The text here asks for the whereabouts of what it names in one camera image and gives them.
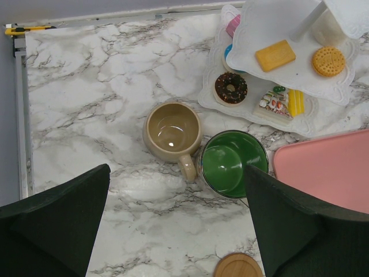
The sprinkled white cake slice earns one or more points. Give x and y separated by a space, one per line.
273 107

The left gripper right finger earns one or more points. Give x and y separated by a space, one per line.
301 235

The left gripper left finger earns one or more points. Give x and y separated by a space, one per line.
52 233

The orange round cookie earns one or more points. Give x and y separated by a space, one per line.
328 61

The green-inside ceramic mug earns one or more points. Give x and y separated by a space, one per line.
221 161

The wooden coaster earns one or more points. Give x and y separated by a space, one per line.
237 265

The square yellow biscuit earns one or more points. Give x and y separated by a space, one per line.
275 56

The blue frosted donut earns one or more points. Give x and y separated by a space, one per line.
227 50

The white three-tier cake stand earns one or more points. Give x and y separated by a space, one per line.
330 102

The pink serving tray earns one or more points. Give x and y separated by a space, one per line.
333 169

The beige ceramic mug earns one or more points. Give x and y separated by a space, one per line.
172 132

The yellow layered cake slice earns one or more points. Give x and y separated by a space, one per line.
296 102

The chocolate sprinkled donut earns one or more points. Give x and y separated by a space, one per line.
230 89

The yellow utility knife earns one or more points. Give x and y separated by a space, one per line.
17 31

